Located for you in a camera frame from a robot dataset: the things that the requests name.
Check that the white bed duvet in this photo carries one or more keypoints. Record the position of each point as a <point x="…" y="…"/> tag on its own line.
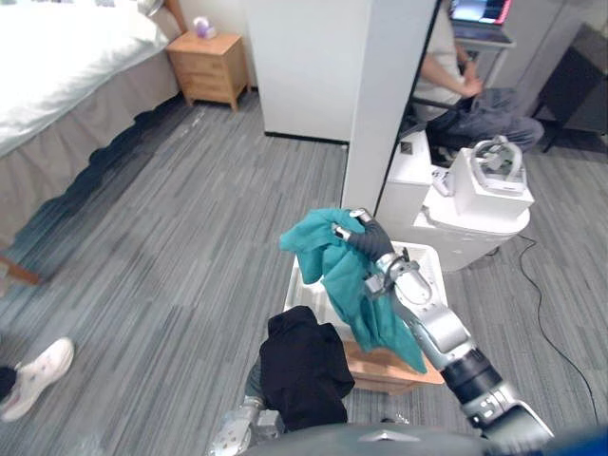
<point x="62" y="62"/>

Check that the open laptop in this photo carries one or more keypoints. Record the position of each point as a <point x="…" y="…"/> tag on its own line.
<point x="480" y="19"/>

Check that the white VR headset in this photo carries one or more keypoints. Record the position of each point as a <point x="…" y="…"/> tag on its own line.
<point x="499" y="164"/>

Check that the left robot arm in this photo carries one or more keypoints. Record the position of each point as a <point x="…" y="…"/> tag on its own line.
<point x="242" y="425"/>

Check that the purple white bedside object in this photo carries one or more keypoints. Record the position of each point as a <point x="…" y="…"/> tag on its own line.
<point x="204" y="27"/>

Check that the white cardboard box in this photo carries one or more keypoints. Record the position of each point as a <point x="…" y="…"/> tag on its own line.
<point x="480" y="197"/>

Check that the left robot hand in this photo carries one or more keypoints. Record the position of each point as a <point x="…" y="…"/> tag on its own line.
<point x="254" y="380"/>

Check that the white handheld controller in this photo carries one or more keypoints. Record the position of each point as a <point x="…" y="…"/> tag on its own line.
<point x="441" y="183"/>

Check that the white tall box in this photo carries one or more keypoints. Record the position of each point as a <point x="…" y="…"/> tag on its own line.
<point x="411" y="190"/>

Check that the white laptop stand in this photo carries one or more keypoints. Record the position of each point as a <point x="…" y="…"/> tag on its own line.
<point x="489" y="59"/>

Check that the grey robot torso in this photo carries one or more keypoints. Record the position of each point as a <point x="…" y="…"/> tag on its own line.
<point x="380" y="442"/>

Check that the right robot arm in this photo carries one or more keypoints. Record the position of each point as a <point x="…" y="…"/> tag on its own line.
<point x="437" y="328"/>

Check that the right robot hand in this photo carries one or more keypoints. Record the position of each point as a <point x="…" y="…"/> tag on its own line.
<point x="375" y="242"/>

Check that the grey pillow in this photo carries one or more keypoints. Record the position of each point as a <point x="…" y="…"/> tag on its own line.
<point x="152" y="5"/>

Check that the brown wooden furniture leg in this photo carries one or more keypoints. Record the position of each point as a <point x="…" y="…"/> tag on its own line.
<point x="21" y="273"/>

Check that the wooden bed headboard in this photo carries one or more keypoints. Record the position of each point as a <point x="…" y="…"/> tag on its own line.
<point x="176" y="14"/>

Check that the person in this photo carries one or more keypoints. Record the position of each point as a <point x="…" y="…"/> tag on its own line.
<point x="38" y="375"/>
<point x="475" y="114"/>

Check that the white plastic laundry basket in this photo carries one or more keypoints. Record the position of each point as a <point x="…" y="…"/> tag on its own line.
<point x="309" y="292"/>

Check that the black cloth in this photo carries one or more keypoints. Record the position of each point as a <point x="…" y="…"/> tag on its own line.
<point x="304" y="370"/>

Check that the teal cloth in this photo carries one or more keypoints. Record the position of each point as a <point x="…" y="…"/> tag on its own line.
<point x="351" y="290"/>

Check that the white rounded appliance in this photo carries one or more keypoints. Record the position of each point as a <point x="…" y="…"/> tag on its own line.
<point x="470" y="237"/>

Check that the grey bed skirt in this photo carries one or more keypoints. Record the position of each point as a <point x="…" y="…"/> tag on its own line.
<point x="85" y="128"/>

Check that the white partition pillar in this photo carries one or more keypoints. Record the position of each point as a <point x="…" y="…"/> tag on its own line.
<point x="328" y="71"/>

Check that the wooden nightstand with drawers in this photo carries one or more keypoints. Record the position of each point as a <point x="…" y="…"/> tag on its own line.
<point x="209" y="71"/>

